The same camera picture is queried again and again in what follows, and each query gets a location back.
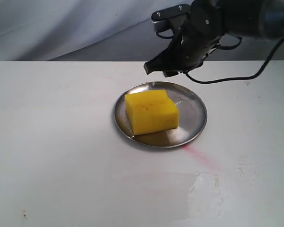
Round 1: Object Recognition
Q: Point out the round stainless steel plate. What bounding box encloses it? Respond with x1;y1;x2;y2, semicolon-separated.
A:
112;81;207;148

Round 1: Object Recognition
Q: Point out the grey-white backdrop cloth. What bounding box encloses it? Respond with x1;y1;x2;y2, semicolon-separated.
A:
0;0;284;61

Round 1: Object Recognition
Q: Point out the black cable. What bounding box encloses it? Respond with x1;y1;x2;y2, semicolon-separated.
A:
155;30;284;84

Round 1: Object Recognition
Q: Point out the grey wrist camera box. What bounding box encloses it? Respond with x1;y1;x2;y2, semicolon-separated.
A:
151;4;190;32

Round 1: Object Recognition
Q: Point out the yellow sponge block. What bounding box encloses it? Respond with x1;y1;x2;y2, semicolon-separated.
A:
125;89;179;136

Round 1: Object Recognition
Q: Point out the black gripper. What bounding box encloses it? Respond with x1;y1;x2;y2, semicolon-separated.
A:
143;0;224;78

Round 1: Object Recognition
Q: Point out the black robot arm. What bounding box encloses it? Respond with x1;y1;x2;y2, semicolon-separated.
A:
144;0;284;77

